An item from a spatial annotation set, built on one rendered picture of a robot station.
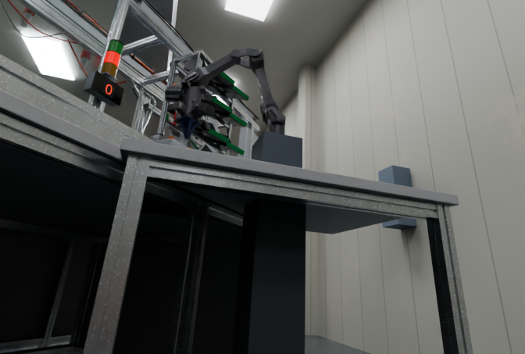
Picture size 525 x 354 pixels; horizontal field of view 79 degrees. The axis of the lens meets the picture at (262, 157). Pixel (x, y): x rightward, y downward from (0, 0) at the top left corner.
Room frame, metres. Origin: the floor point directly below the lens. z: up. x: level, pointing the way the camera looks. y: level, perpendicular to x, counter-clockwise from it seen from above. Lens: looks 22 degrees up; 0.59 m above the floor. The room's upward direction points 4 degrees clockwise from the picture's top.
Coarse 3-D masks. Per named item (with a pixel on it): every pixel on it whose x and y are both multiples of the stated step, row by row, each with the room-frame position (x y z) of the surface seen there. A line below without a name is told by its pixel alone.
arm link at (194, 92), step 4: (184, 88) 1.03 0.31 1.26; (188, 88) 1.02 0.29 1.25; (192, 88) 1.02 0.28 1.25; (196, 88) 1.02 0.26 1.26; (200, 88) 1.03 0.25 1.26; (204, 88) 1.03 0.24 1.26; (184, 92) 1.05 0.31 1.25; (188, 92) 1.02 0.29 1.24; (192, 92) 1.02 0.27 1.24; (196, 92) 1.02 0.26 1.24; (200, 92) 1.04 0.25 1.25; (204, 92) 1.05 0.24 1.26; (180, 96) 1.04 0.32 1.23; (184, 96) 1.05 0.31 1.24; (188, 96) 1.02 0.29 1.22; (192, 96) 1.02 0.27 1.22; (196, 96) 1.03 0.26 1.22; (200, 96) 1.04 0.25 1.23; (200, 100) 1.05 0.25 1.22
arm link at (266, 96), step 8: (256, 48) 1.01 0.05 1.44; (256, 64) 1.01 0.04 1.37; (256, 72) 1.02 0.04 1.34; (264, 72) 1.01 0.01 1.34; (264, 80) 1.01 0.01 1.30; (264, 88) 1.01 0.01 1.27; (264, 96) 1.01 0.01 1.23; (264, 104) 1.00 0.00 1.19; (272, 104) 1.00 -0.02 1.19; (264, 112) 1.00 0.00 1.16; (264, 120) 1.06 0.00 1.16
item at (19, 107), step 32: (0, 96) 0.46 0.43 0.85; (64, 128) 0.55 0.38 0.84; (0, 160) 0.73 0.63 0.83; (32, 160) 0.72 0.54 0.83; (0, 192) 1.09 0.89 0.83; (32, 192) 1.06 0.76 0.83; (64, 192) 1.03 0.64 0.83; (96, 192) 1.00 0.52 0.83; (64, 224) 1.78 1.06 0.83; (96, 224) 1.71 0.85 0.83; (160, 224) 1.57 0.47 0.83; (224, 224) 1.46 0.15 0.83
